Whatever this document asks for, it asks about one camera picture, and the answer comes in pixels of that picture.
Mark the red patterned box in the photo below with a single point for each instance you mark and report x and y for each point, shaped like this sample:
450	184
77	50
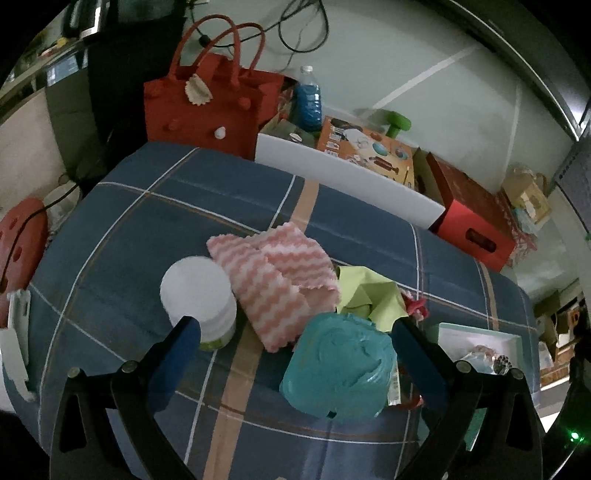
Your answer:
524	243

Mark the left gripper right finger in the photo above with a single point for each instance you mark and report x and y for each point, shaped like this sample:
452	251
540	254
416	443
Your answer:
431	370

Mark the teal plastic toy box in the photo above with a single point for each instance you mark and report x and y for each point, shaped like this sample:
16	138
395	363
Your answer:
341	369

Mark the red felt handbag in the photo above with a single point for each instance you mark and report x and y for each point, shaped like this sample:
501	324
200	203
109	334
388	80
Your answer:
214	103

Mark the orange toy box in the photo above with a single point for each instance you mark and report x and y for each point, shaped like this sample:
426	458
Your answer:
368	149

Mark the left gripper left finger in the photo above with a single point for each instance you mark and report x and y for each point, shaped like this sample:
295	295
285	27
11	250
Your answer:
141	389

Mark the red tape roll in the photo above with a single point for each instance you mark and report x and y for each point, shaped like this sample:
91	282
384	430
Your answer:
411	403

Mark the green small carton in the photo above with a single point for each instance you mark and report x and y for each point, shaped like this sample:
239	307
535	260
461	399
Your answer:
394	392

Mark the white pill bottle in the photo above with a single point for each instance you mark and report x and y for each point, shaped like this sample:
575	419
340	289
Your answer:
197	287

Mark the blue water bottle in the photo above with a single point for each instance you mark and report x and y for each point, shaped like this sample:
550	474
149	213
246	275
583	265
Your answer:
308	101

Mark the green dumbbell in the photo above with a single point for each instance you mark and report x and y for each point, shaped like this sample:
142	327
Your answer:
397	123

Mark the yellow green cloth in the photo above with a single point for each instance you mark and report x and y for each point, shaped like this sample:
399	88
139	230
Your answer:
371	296

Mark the red round stool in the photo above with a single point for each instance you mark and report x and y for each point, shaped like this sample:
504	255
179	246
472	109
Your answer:
24	233

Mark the red cardboard box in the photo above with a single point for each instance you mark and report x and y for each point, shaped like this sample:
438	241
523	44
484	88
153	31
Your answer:
473	220

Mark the white plastic bracket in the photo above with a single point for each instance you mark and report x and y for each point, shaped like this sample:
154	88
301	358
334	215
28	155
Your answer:
15	343

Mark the blue plaid tablecloth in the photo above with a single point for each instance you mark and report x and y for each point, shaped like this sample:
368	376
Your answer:
95	304

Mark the light green shallow tray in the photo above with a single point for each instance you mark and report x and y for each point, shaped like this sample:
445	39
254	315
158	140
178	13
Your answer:
469	385

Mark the black coffee machine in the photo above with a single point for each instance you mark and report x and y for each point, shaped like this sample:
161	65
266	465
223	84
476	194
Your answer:
97	113

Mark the cardboard boxes pile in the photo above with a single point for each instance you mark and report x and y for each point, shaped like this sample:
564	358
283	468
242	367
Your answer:
563	317

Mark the pink white wavy cloth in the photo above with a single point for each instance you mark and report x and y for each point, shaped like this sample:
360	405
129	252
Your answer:
281	277

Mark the black white spotted scrunchie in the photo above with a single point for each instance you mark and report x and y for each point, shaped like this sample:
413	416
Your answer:
501	365

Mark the beige gift bag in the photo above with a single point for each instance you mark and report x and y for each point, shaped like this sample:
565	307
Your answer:
526	191

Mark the pink floral scrunchie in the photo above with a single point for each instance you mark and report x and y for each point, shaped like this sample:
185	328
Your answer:
481	359

